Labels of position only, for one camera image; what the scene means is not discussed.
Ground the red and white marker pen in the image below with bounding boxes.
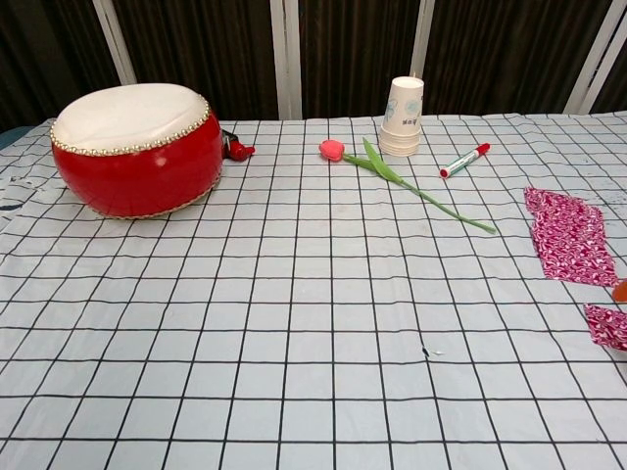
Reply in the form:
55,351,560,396
439,142,492,180

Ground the white black grid tablecloth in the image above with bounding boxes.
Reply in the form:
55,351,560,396
0,113,627,470

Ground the nested white paper cup stack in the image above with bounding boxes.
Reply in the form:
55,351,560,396
379,120,422,159

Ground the pink artificial tulip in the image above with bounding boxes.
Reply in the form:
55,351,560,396
318,137,498,235

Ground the white printed paper cup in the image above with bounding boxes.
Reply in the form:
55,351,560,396
383,74,425,136

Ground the red drum with white head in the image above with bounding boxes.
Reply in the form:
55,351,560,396
50,82,225,220

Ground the white frame post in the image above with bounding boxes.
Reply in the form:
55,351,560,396
413,0,438,82
268,0,304,120
562,0,627,116
92,0,137,87

